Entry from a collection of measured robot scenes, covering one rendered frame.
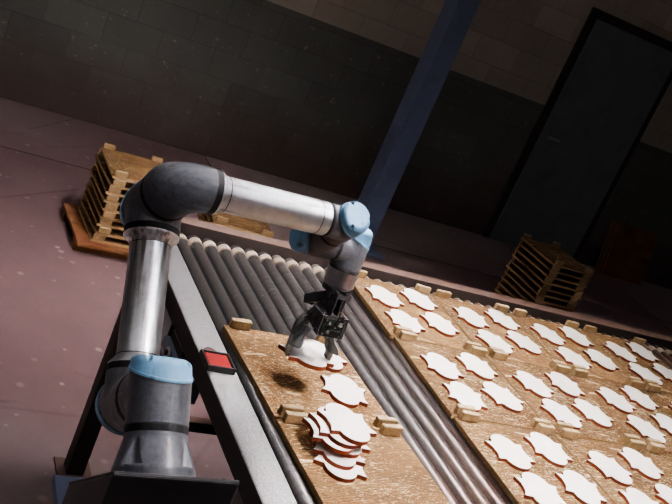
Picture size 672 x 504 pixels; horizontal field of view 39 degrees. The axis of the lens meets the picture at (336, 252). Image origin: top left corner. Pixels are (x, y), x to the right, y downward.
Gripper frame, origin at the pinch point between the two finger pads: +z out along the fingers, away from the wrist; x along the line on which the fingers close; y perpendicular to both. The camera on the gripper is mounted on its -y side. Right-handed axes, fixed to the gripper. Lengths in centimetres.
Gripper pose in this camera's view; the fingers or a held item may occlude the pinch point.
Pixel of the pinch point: (306, 355)
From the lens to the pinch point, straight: 236.9
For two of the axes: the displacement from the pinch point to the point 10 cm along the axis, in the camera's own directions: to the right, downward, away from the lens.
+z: -3.5, 9.1, 2.3
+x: 8.6, 2.1, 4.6
